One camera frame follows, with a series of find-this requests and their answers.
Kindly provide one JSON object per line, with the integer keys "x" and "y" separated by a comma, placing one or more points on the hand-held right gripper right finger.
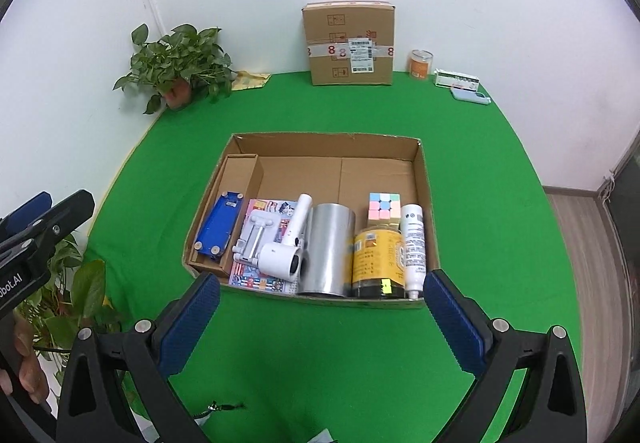
{"x": 455, "y": 323}

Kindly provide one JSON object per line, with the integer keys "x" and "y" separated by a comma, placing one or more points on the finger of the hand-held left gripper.
{"x": 30, "y": 209}
{"x": 65, "y": 218}

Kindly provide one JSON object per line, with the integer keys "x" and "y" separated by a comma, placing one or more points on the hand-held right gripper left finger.
{"x": 190, "y": 323}

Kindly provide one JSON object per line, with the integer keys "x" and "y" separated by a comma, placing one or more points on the white printed bottle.
{"x": 415, "y": 248}

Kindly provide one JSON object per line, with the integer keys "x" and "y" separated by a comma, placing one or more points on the colourful printed game box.
{"x": 267, "y": 280}

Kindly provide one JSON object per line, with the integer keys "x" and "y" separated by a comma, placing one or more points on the yellow jar with black lid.
{"x": 377, "y": 263}

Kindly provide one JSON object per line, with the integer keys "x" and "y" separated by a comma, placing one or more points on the blue plastic stand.
{"x": 217, "y": 228}

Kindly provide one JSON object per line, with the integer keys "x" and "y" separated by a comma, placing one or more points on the white folding phone stand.
{"x": 250, "y": 240}

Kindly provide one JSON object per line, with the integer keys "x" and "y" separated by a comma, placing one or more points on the white handheld hair dryer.
{"x": 287, "y": 253}

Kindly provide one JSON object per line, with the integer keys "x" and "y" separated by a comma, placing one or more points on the pastel puzzle cube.
{"x": 385, "y": 208}

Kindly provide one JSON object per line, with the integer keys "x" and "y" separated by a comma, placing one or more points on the silver metal cylinder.
{"x": 327, "y": 248}

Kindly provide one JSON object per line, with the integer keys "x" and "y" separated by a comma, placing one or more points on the cardboard box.
{"x": 310, "y": 173}
{"x": 347, "y": 43}

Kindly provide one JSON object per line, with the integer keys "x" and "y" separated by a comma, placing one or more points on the person's left hand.
{"x": 30, "y": 363}

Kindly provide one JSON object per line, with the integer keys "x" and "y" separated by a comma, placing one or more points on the large leafy potted plant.
{"x": 75, "y": 303}

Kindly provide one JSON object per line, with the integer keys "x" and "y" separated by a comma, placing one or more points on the green tablecloth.
{"x": 500, "y": 223}

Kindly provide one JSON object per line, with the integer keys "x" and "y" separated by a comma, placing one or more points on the white paper scrap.
{"x": 320, "y": 437}

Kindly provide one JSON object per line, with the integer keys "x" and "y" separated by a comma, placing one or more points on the small potted plant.
{"x": 175, "y": 63}

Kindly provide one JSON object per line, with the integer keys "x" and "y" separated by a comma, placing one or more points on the pale blue phone case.
{"x": 470, "y": 96}

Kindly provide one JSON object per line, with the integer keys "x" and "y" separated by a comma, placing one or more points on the white medicine box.
{"x": 456, "y": 79}

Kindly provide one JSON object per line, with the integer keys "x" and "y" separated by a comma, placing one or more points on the orange clear can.
{"x": 421, "y": 65}

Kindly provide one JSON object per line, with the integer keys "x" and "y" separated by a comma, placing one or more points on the sealed cardboard box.
{"x": 347, "y": 43}

